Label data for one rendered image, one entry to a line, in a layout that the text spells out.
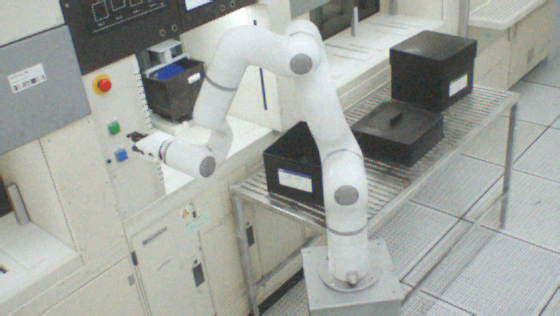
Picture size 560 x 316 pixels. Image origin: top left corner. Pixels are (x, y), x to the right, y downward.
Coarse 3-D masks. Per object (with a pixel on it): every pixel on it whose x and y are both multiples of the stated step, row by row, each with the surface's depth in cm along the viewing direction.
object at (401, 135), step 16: (384, 112) 262; (400, 112) 254; (416, 112) 259; (352, 128) 253; (368, 128) 251; (384, 128) 250; (400, 128) 248; (416, 128) 247; (432, 128) 249; (368, 144) 250; (384, 144) 244; (400, 144) 239; (416, 144) 241; (432, 144) 253; (384, 160) 248; (400, 160) 243; (416, 160) 244
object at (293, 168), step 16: (304, 128) 248; (272, 144) 234; (288, 144) 243; (304, 144) 252; (272, 160) 227; (288, 160) 223; (304, 160) 253; (320, 160) 247; (272, 176) 231; (288, 176) 227; (304, 176) 222; (320, 176) 218; (272, 192) 236; (288, 192) 231; (304, 192) 226; (320, 192) 222
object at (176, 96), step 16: (160, 48) 252; (160, 64) 258; (176, 64) 273; (192, 64) 265; (144, 80) 257; (160, 80) 249; (176, 80) 252; (192, 80) 259; (160, 96) 254; (176, 96) 255; (192, 96) 261; (160, 112) 260; (176, 112) 257
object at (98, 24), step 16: (80, 0) 176; (96, 0) 180; (112, 0) 184; (128, 0) 188; (144, 0) 192; (160, 0) 197; (96, 16) 181; (112, 16) 185; (128, 16) 190; (144, 16) 194; (96, 32) 183; (144, 64) 303; (96, 80) 188; (144, 112) 204; (192, 224) 236; (288, 288) 298; (272, 304) 292
